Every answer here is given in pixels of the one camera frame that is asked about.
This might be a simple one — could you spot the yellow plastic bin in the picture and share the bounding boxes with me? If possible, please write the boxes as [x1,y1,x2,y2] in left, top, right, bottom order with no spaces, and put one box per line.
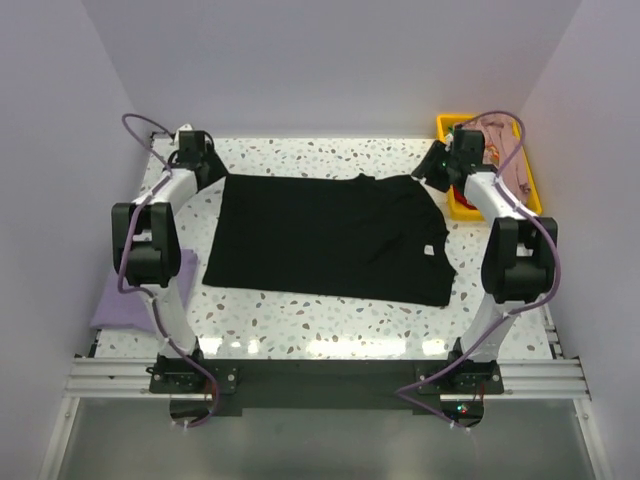
[436,114,542,222]

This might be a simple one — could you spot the aluminium extrusion rail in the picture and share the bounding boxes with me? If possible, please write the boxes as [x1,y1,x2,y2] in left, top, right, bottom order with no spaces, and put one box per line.
[65,358,590,399]

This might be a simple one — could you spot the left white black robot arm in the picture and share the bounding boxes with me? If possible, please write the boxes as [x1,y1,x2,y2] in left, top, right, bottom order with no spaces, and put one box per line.
[111,124,228,392]

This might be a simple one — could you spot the pink shirt in bin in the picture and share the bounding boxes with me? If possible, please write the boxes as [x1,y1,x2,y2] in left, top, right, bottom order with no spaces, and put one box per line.
[463,113,531,203]

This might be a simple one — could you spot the folded lavender t shirt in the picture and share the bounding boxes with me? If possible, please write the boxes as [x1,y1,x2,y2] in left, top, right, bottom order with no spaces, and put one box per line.
[89,249,199,334]

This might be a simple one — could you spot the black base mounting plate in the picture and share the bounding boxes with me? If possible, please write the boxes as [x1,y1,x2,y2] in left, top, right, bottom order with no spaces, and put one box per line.
[146,357,505,426]

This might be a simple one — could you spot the red garment in bin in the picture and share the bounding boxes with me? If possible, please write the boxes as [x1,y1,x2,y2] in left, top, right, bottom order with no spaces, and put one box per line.
[452,186,476,210]

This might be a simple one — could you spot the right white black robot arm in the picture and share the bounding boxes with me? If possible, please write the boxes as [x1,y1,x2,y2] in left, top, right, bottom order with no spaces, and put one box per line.
[413,126,561,393]

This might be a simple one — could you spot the black t shirt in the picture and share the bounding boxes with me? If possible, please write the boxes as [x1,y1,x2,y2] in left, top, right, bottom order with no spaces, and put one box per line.
[203,175,456,307]

